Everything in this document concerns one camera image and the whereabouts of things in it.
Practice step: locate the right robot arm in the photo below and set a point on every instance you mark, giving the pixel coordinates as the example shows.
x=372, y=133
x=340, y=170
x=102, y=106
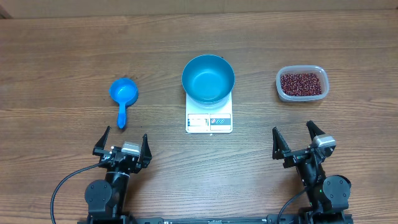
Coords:
x=328, y=196

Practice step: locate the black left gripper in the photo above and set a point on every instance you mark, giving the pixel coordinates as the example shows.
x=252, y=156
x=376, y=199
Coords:
x=143, y=160

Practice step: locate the blue plastic measuring scoop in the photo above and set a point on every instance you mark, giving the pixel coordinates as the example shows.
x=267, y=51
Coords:
x=125, y=93

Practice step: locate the red adzuki beans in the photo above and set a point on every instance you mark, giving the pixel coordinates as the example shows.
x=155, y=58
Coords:
x=301, y=84

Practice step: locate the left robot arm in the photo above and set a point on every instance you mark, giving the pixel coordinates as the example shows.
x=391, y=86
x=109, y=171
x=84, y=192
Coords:
x=106, y=197

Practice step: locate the teal metal bowl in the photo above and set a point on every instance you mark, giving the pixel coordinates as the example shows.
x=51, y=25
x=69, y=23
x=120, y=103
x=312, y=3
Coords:
x=208, y=79

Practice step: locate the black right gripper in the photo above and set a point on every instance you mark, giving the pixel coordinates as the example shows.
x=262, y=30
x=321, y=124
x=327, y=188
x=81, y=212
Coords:
x=281, y=151

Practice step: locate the white digital kitchen scale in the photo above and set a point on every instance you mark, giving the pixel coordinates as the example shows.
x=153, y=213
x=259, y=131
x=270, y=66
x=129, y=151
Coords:
x=209, y=119

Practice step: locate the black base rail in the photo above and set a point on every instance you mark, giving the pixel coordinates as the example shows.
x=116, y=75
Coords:
x=270, y=219

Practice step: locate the clear plastic food container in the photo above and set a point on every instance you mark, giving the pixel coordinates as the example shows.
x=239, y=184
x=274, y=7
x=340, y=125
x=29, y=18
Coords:
x=303, y=69

